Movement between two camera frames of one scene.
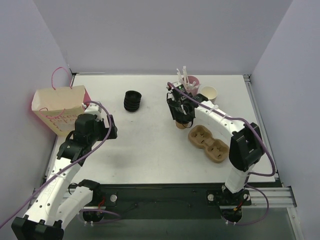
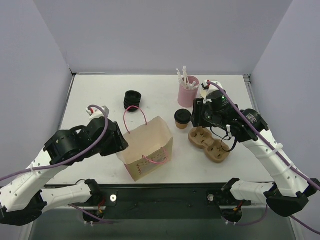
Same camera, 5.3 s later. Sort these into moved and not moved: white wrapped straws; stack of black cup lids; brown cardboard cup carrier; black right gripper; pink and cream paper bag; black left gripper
Moved: pink and cream paper bag; black right gripper; black left gripper
Not moved: white wrapped straws; brown cardboard cup carrier; stack of black cup lids
